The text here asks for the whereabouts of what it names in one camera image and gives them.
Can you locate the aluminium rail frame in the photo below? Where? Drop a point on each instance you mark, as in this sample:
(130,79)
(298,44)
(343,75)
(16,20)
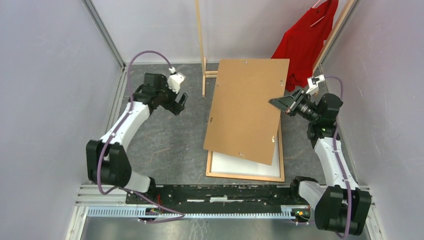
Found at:
(109,201)

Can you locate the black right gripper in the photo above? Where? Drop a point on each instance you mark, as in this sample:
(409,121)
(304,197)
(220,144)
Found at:
(287,103)

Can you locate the white clothes hanger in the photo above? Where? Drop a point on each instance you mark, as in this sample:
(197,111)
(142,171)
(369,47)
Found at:
(322,12)

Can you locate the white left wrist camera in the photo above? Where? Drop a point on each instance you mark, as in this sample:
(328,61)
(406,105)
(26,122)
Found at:
(175,80)

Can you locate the brown fibreboard backing board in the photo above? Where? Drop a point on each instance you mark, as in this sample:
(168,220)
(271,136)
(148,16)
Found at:
(242,122)

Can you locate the red t-shirt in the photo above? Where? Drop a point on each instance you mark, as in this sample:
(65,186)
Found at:
(302,46)

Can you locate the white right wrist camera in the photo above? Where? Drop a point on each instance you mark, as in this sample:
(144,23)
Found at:
(313,84)

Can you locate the wooden clothes rack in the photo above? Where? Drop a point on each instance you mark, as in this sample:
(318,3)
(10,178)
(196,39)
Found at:
(337,27)

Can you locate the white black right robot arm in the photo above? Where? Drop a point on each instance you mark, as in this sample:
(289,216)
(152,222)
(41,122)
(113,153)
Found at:
(342,207)

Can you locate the wooden picture frame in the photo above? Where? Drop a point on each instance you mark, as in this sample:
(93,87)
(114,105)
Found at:
(278,145)

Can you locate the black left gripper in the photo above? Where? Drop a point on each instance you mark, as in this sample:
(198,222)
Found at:
(173,106)

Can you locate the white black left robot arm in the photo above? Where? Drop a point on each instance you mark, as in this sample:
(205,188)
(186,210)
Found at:
(106,159)

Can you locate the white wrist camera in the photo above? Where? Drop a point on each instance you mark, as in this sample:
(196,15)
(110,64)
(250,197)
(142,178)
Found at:
(175,80)
(313,84)

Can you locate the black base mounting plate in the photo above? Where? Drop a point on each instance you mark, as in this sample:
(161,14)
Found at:
(218,199)

